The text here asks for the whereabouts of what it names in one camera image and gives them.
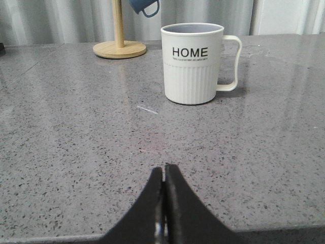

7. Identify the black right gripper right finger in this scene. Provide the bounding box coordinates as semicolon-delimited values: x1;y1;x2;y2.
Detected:
165;164;246;243

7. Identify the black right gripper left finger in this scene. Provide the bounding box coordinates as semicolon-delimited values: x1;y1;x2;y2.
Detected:
96;167;163;243

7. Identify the cream HOME mug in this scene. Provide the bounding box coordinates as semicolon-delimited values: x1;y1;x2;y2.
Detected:
161;23;242;105

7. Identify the wooden mug tree stand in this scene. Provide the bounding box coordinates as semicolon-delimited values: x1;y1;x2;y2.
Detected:
93;1;146;59

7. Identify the blue mug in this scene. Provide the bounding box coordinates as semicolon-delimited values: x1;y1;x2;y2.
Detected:
128;0;160;18

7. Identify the black wire mug rack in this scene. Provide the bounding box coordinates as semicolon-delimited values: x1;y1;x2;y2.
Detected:
0;42;6;56

